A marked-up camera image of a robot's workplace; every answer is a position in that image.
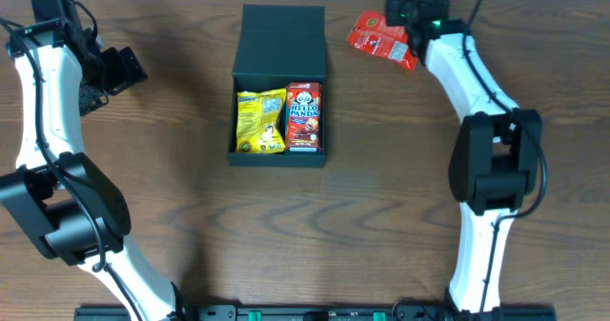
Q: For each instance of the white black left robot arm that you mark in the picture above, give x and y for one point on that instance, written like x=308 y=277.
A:
x=68 y=208

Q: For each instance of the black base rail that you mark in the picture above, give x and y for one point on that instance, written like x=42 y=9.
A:
x=404 y=312

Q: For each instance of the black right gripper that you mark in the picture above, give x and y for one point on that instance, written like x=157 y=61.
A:
x=393 y=0

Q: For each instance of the dark green box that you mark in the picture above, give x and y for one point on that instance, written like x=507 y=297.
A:
x=279 y=45

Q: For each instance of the red Hello Panda box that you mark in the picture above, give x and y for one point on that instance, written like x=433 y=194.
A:
x=303 y=117

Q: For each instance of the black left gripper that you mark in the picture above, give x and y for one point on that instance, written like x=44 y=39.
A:
x=121 y=76

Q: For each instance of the yellow snack packet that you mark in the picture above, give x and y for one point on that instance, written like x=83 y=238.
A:
x=257 y=121

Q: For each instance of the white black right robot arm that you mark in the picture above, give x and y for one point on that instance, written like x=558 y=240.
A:
x=497 y=171

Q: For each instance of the red snack packet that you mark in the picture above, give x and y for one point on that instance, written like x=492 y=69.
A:
x=372 y=35

